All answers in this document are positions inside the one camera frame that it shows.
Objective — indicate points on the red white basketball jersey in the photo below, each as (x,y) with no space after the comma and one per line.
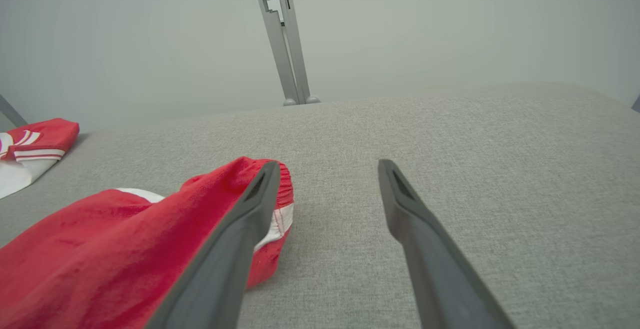
(40,139)

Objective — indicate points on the grey metal frame post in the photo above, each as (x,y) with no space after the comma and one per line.
(292,64)

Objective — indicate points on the red shorts with white trim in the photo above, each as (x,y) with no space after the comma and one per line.
(100,249)

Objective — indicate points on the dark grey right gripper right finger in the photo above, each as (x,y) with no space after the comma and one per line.
(440,269)

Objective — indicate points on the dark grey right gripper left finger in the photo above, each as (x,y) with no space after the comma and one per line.
(220,264)

